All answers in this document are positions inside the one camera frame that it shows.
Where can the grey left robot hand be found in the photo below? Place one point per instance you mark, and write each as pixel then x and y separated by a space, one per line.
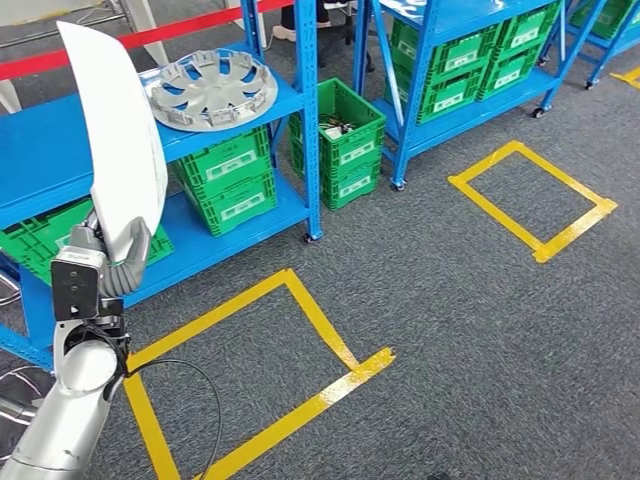
pixel 140 242

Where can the white curved car trim part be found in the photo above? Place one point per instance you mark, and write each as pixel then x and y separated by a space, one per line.
pixel 120 146

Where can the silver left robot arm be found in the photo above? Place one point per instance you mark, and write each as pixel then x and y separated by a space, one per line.
pixel 70 411

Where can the blue metal shelf rack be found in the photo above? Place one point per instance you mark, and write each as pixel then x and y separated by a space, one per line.
pixel 610 56
pixel 40 152
pixel 465 14

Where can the green plastic crate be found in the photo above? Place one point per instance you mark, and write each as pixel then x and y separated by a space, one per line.
pixel 240 205
pixel 35 242
pixel 350 156
pixel 515 76
pixel 600 16
pixel 352 189
pixel 450 99
pixel 525 33
pixel 445 60
pixel 225 162

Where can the silver wheel hubcap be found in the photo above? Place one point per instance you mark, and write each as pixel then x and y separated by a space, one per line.
pixel 210 86

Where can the white desk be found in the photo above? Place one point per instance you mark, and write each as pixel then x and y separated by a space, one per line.
pixel 145 33

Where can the red barrier belt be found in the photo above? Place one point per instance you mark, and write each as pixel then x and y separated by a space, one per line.
pixel 200 23

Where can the person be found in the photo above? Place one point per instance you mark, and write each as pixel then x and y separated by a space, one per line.
pixel 285 32

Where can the black office chair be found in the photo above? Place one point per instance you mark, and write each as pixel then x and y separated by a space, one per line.
pixel 345 36

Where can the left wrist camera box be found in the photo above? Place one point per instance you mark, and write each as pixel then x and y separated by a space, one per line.
pixel 75 291

